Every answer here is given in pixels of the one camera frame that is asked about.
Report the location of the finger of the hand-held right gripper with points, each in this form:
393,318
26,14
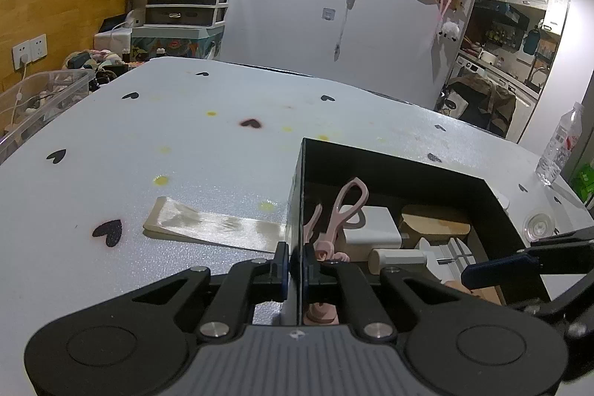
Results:
492,268
573,296

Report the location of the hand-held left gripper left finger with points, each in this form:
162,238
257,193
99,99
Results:
280,271

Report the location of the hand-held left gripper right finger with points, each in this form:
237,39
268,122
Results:
308,280

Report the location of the pink scissors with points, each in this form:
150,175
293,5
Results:
330,238

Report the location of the wooden block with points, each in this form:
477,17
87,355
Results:
431,229

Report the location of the white rectangular block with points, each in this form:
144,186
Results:
371,229

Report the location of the white cylindrical tube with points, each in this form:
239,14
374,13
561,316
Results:
399,259

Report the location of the black cardboard box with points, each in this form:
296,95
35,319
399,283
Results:
417,180

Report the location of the clear round lid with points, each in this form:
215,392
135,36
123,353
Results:
538,226

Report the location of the white round puck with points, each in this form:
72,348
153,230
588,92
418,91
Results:
502,201

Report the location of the shiny beige flat strip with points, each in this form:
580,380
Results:
209,222

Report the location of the green package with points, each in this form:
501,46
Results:
585,187

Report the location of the clear water bottle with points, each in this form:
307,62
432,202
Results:
559,145

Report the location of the chair with brown garment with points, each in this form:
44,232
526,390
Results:
482,99

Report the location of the white washing machine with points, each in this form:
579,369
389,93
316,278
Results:
469,64

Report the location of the teal hanging bag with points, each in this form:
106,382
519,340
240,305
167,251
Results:
532,39

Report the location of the white plush toy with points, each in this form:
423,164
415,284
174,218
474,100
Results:
449,30

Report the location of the patterned cabinet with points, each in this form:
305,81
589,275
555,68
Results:
178,43

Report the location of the pink ribbon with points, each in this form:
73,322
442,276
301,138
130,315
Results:
446,1

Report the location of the white carton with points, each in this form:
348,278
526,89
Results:
113,45

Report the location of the pile of clothes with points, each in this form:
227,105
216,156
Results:
93,61

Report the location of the white rounded appliance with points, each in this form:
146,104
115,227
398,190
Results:
134,19

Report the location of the clear plastic storage bin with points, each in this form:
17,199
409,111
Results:
41,99

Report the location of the white wall switch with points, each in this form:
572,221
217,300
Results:
328,13

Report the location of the white wall socket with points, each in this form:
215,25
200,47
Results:
38,46
21,55

